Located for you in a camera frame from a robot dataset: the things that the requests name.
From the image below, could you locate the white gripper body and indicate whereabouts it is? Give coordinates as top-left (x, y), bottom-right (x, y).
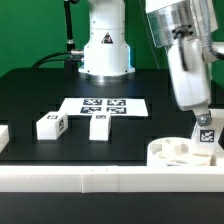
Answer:
top-left (167, 39), bottom-right (211, 112)

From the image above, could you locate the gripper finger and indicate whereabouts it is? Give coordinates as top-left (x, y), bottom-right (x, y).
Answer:
top-left (193, 107), bottom-right (212, 126)

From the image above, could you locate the white marker sheet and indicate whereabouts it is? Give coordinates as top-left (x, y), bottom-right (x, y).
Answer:
top-left (60, 98), bottom-right (148, 117)

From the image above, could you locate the white right fence wall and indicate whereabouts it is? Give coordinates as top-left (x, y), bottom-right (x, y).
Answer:
top-left (210, 148), bottom-right (224, 167)

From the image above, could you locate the white fence wall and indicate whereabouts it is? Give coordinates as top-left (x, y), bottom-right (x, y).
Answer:
top-left (0, 125), bottom-right (9, 153)
top-left (210, 148), bottom-right (224, 167)
top-left (0, 166), bottom-right (224, 193)

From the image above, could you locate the black cable bundle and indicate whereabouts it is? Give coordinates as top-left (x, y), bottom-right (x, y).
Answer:
top-left (31, 49), bottom-right (84, 70)

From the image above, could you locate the white front fence wall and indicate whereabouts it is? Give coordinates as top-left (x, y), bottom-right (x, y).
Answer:
top-left (0, 166), bottom-right (224, 193)

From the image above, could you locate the white left fence wall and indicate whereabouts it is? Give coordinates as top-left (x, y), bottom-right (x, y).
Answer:
top-left (0, 125), bottom-right (9, 153)

